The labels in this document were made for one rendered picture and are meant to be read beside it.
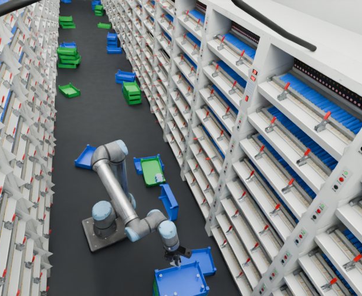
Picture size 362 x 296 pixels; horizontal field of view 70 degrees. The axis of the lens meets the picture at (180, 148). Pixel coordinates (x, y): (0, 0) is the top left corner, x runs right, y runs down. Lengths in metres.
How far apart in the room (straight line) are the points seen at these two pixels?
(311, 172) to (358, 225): 0.28
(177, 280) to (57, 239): 1.11
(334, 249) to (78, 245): 1.85
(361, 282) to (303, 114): 0.71
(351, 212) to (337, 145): 0.27
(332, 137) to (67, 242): 2.07
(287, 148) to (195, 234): 1.36
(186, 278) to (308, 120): 1.24
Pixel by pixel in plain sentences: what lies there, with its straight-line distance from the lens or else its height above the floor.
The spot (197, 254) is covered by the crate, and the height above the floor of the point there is 0.00.
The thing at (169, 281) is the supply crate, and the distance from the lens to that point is 1.89.
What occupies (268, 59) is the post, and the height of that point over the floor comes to 1.62.
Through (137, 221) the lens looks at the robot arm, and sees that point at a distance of 1.54.
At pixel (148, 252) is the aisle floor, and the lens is 2.34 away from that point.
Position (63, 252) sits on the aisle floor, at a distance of 2.43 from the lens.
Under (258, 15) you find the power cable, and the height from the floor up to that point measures 1.87.
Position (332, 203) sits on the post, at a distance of 1.24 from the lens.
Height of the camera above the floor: 2.05
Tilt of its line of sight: 39 degrees down
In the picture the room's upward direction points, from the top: 8 degrees clockwise
